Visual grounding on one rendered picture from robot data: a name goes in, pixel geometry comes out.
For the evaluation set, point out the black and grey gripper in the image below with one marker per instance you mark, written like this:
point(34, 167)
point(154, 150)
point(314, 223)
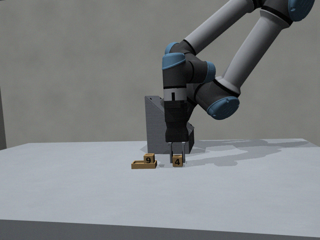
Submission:
point(176, 117)

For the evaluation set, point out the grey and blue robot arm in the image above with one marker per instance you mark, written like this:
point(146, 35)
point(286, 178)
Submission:
point(218, 96)

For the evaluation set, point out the tan shallow rectangular tray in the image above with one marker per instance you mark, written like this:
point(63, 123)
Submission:
point(139, 164)

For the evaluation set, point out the tan wooden cube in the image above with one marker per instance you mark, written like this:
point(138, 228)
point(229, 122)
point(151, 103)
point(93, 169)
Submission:
point(149, 158)
point(177, 161)

